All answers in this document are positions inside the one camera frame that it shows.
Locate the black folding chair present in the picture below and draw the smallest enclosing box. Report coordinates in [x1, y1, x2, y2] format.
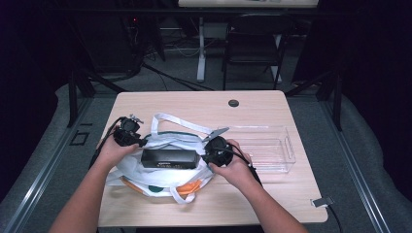
[223, 13, 294, 91]

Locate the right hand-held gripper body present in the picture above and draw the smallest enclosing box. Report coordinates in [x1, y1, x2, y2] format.
[202, 126, 234, 168]

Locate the black floor cable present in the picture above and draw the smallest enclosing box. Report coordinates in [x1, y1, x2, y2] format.
[140, 62, 215, 91]

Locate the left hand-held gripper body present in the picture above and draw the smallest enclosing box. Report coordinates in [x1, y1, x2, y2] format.
[112, 114, 144, 148]

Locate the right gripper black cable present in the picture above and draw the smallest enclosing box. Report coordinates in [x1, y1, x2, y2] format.
[223, 144, 263, 188]

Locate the grey cable plug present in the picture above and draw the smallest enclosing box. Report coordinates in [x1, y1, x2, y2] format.
[311, 196, 334, 208]

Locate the person's left hand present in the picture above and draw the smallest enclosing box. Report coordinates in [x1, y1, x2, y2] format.
[96, 135, 140, 172]

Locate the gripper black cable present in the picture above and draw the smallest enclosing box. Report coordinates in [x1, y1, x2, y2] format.
[88, 116, 125, 169]
[223, 144, 263, 188]

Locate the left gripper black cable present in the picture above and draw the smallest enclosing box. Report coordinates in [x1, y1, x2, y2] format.
[88, 116, 125, 169]

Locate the white teal orange tote bag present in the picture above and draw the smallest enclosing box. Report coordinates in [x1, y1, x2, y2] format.
[105, 112, 218, 205]

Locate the clear plastic bin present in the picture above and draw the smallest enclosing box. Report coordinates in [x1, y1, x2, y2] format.
[213, 125, 297, 174]

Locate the thin black plug cable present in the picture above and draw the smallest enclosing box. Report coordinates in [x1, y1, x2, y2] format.
[326, 205, 344, 233]

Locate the white desk leg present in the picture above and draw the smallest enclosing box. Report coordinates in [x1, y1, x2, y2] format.
[196, 17, 207, 83]

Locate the black metal stand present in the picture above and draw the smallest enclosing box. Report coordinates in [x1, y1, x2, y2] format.
[66, 69, 127, 128]
[285, 69, 344, 132]

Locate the dark equipment cabinet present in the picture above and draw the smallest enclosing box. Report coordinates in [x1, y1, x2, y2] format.
[91, 14, 144, 74]

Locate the person's right hand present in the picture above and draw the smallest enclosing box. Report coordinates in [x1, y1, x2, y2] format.
[208, 139, 260, 192]

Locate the long black box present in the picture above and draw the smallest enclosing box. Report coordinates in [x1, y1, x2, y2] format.
[140, 149, 200, 169]

